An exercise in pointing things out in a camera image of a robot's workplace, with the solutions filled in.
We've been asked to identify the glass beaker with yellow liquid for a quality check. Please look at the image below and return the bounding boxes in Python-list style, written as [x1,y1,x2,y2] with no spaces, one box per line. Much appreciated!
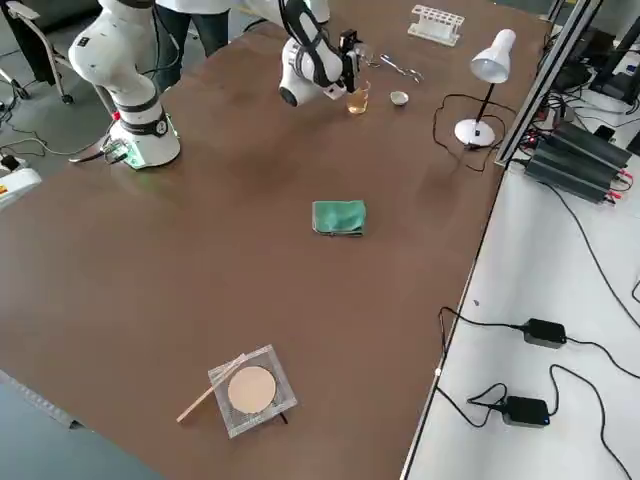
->
[346,79,373,116]

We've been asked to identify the aluminium frame post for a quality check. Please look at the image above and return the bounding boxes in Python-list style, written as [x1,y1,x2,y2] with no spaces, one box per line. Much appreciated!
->
[494,0,596,169]

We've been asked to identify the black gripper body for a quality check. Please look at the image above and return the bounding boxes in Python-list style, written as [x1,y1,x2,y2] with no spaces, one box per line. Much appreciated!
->
[341,49,358,86]

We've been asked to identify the white test tube rack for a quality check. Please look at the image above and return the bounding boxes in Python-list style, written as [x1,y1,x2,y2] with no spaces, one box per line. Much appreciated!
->
[406,4,467,48]

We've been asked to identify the grey office chair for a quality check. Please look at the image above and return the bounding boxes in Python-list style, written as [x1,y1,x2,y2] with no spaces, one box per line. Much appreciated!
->
[0,0,77,107]

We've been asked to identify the green folded cloth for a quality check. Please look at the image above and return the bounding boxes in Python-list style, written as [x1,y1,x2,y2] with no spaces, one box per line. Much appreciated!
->
[310,199,368,239]

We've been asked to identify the black power adaptor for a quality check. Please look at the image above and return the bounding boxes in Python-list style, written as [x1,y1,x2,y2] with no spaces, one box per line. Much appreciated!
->
[523,317,568,349]
[500,395,551,429]

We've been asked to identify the wooden test tube clamp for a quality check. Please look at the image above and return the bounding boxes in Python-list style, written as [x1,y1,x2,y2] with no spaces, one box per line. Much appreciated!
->
[176,352,249,424]

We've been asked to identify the metal crucible tongs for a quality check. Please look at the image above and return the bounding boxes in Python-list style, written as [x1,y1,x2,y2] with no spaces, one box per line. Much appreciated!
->
[367,53,427,84]

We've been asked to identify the black power supply unit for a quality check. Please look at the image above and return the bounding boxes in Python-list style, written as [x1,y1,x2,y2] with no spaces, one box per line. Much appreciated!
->
[523,138,625,204]
[549,121,633,170]

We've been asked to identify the white cabinet with warning label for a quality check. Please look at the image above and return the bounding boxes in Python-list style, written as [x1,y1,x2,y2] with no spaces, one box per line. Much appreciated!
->
[0,166,44,212]

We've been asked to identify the person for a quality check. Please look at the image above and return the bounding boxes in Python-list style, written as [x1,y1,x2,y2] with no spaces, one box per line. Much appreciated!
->
[154,0,236,59]

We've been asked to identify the black lamp cable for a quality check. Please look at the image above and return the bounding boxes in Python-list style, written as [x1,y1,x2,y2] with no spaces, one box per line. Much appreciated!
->
[432,93,507,174]

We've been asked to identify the white desk lamp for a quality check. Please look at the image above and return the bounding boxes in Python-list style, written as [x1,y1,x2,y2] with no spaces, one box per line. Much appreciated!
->
[453,28,518,148]

